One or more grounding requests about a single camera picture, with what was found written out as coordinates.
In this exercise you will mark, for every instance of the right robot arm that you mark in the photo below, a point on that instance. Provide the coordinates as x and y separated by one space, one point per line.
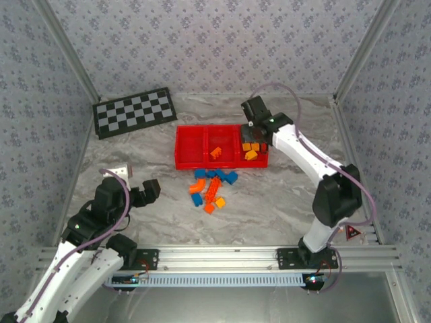
336 198

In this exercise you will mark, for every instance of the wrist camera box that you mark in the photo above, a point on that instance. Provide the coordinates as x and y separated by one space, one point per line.
255 109
122 171

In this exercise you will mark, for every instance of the red plastic bin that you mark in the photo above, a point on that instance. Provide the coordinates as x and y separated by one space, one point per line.
225 138
190 148
256 164

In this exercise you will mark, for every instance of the aluminium frame post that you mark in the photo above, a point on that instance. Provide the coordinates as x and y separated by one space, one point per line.
363 50
70 50

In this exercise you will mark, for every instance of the small orange lego brick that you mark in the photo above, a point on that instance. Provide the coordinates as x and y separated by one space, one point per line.
209 208

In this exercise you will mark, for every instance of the curved orange lego piece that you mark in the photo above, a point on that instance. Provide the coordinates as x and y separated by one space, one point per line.
198 186

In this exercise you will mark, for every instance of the aluminium side rail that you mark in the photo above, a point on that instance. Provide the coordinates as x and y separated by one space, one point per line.
81 151
347 134

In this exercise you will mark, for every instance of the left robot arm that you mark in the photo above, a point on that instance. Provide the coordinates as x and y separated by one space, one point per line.
97 272

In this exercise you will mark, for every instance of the blue lego brick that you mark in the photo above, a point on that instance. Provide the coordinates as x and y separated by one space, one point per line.
221 174
197 199
211 173
200 173
232 177

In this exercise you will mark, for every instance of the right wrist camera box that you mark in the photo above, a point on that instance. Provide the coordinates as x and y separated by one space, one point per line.
255 109

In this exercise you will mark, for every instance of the black grey checkerboard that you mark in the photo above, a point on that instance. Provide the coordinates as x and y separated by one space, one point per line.
134 112

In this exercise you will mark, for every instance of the red triangle warning tag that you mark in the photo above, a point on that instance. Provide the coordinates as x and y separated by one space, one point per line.
352 233

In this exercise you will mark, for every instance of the long yellow lego brick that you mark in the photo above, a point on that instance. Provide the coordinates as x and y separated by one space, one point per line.
251 154

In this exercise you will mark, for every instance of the aluminium mounting rail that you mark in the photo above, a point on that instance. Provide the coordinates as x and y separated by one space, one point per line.
215 257

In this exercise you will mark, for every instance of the small circuit board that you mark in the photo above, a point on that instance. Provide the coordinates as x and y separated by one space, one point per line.
313 279
129 279

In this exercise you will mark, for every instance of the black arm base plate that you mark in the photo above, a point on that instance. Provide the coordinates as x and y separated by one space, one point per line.
286 259
149 257

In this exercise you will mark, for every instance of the long orange lego brick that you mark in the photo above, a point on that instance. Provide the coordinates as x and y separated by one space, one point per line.
213 191

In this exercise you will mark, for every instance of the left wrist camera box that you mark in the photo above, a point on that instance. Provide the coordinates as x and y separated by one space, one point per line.
122 171

